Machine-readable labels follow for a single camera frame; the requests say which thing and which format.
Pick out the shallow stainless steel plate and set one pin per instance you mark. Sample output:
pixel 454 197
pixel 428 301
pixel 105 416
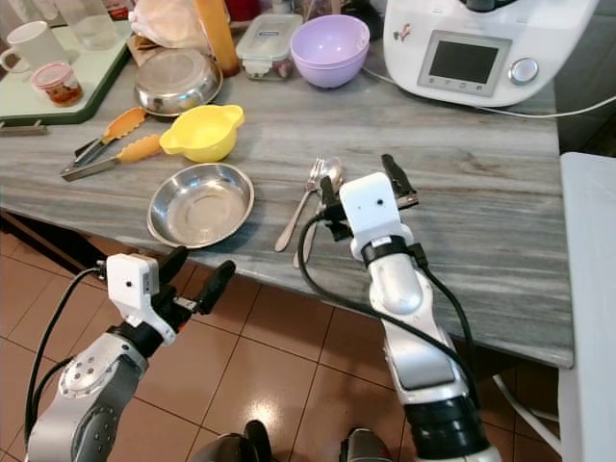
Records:
pixel 200 205

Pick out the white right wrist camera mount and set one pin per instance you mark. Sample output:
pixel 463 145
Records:
pixel 366 207

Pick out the white ceramic mug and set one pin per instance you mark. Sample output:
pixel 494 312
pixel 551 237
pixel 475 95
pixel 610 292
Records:
pixel 43 43

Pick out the small plastic food cup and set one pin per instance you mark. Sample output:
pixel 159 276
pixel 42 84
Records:
pixel 58 87

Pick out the white kitchen machine with display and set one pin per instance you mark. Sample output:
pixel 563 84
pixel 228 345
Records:
pixel 404 58

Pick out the robot right leg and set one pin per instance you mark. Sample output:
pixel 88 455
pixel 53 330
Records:
pixel 366 450

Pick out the orange tipped metal tongs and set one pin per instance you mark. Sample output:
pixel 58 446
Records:
pixel 140 147

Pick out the clear glass pitcher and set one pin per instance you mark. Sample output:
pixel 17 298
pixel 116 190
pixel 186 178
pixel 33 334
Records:
pixel 91 24

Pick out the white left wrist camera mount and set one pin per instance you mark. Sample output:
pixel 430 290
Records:
pixel 130 284

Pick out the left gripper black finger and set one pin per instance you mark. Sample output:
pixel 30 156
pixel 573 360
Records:
pixel 174 264
pixel 218 286

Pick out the orange bottle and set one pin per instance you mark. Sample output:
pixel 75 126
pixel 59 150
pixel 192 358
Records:
pixel 218 38

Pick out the clear plastic food bag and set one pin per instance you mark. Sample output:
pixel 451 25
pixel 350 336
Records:
pixel 168 24

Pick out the glass food container with lid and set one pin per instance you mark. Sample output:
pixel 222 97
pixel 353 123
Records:
pixel 268 43

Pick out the silver metal fork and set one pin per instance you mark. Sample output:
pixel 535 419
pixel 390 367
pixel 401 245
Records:
pixel 294 217

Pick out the deep stainless steel bowl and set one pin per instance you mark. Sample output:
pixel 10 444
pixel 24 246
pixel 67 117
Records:
pixel 176 82

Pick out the purple plastic bowl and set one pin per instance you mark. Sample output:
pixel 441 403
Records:
pixel 330 53

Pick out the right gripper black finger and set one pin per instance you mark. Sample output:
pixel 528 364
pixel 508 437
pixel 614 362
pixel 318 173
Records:
pixel 397 175
pixel 327 199

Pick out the white tiled table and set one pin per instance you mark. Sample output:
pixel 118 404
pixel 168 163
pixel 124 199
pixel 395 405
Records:
pixel 587 289

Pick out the pale green tray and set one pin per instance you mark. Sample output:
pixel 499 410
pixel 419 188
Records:
pixel 19 101

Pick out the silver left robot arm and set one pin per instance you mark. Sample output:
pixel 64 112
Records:
pixel 87 395

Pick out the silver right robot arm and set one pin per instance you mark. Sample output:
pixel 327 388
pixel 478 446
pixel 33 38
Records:
pixel 414 337

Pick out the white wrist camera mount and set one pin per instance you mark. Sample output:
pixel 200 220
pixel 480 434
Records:
pixel 366 207
pixel 130 284

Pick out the silver metal spoon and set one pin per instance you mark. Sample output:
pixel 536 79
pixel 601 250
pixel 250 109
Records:
pixel 331 173

